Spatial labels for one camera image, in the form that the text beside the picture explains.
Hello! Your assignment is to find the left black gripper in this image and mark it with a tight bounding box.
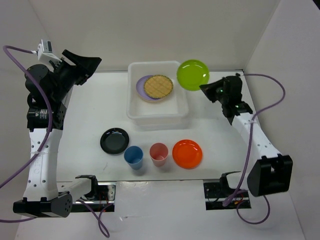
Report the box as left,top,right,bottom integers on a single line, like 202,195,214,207
51,49,102,101

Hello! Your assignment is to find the green round plate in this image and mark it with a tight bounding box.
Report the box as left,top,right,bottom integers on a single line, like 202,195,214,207
176,59,210,91

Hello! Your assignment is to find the yellow woven pattern plate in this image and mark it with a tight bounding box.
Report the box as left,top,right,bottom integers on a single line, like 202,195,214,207
143,74,174,99

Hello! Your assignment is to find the purple round plate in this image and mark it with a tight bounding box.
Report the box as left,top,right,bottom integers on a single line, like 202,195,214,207
135,75,153,97

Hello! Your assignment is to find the black round plate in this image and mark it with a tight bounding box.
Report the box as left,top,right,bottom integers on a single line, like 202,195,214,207
99,127,130,155

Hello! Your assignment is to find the pink plastic cup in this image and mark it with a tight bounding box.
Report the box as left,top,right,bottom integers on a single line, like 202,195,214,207
149,142,169,167

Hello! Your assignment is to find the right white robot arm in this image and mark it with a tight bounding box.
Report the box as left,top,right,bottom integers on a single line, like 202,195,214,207
200,74,293,197

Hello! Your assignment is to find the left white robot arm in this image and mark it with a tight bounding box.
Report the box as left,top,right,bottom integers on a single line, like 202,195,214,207
13,49,102,218

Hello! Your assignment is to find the white plastic bin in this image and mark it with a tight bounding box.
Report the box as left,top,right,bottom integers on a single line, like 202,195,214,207
126,60,189,130

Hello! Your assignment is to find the orange round plate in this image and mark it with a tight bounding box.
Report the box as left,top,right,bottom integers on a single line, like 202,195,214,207
171,139,203,170

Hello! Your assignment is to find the blue plastic cup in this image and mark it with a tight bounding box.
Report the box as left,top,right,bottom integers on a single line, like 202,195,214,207
124,146,144,170

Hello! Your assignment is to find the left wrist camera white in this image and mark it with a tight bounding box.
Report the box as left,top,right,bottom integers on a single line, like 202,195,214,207
31,39,62,64

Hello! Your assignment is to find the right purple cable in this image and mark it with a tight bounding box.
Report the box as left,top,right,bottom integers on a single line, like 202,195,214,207
222,73,286,225

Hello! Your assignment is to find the purple cable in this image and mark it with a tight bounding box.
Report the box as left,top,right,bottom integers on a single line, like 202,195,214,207
222,73,286,225
0,45,116,238

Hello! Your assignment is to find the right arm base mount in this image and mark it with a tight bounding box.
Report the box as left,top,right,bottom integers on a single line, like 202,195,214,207
203,180,252,211

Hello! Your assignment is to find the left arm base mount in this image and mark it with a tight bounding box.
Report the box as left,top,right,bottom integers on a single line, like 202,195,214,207
60,181,117,213

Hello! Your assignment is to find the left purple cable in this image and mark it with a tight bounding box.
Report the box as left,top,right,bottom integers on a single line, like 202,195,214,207
0,45,116,238

